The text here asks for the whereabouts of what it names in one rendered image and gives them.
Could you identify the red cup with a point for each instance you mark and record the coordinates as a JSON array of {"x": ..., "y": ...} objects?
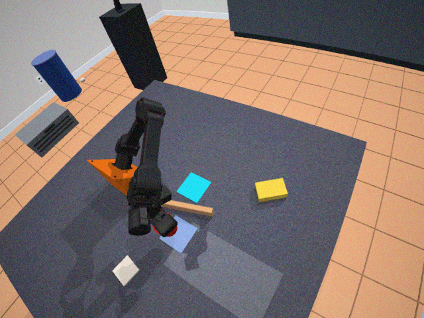
[{"x": 172, "y": 233}]

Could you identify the yellow flat block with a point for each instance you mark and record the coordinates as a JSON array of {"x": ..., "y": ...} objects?
[{"x": 269, "y": 190}]

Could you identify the tan wooden beam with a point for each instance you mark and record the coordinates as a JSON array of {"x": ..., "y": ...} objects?
[{"x": 189, "y": 208}]

